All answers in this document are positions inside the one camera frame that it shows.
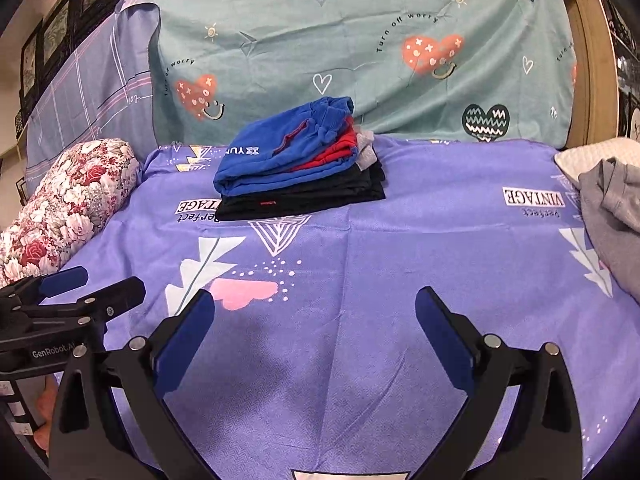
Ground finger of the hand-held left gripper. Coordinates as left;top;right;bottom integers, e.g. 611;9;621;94
0;266;90;311
30;276;147;331

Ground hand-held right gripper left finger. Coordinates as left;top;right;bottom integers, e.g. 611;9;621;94
48;289;217;480

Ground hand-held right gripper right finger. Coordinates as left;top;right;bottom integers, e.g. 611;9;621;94
415;286;585;480

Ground red and blue pants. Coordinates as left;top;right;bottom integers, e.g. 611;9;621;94
213;96;373;197

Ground folded black pants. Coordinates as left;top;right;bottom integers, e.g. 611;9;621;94
215;162;387;222

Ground person's left hand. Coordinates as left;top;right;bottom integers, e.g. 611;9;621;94
32;375;60;453

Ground floral bolster pillow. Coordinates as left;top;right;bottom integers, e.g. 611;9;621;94
0;139;142;288

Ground purple printed bedsheet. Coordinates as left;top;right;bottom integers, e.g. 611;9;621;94
30;137;640;480

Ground plaid grey purple pillow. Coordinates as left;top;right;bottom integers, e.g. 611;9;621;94
25;0;161;181

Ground small grey cloth piece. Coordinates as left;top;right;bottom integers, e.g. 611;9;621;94
354;130;377;170

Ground grey sweatshirt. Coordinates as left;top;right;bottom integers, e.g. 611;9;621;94
579;157;640;306

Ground white pillow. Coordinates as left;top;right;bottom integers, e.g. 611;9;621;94
554;136;640;186

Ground green heart printed sheet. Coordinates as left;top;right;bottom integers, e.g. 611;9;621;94
147;0;576;148

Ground display cabinet with plates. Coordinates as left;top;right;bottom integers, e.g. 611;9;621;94
595;0;640;146

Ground dark framed wall pictures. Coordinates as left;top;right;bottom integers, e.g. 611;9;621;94
0;0;166;121

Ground wooden bed frame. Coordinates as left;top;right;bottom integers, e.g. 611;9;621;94
545;0;621;151

